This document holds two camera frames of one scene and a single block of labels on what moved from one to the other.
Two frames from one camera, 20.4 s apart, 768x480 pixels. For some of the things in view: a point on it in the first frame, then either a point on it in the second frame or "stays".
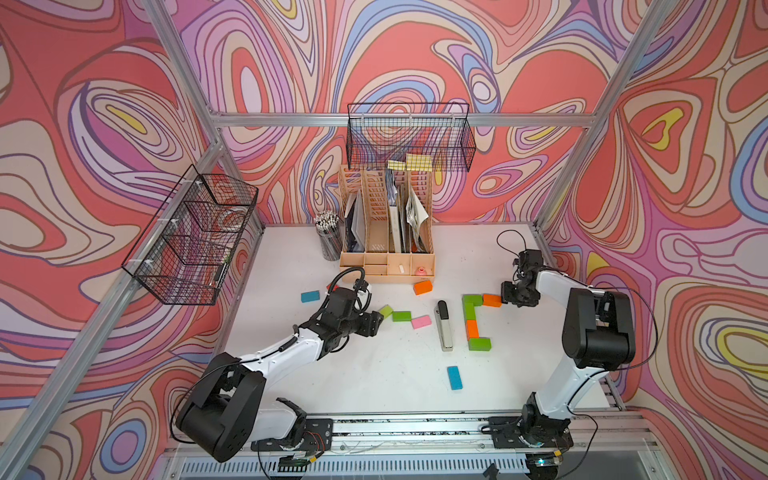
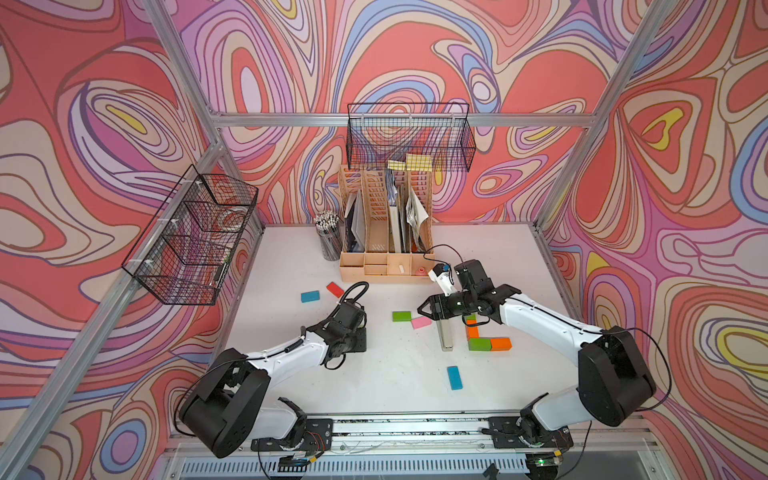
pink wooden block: x=422 y=321 stays
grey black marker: x=445 y=328 stays
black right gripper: x=507 y=295 to x=434 y=300
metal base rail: x=589 y=431 stays
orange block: x=423 y=288 to x=501 y=344
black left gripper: x=370 y=325 to x=361 y=333
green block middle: x=401 y=316 stays
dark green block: x=479 y=344 stays
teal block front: x=454 y=378 stays
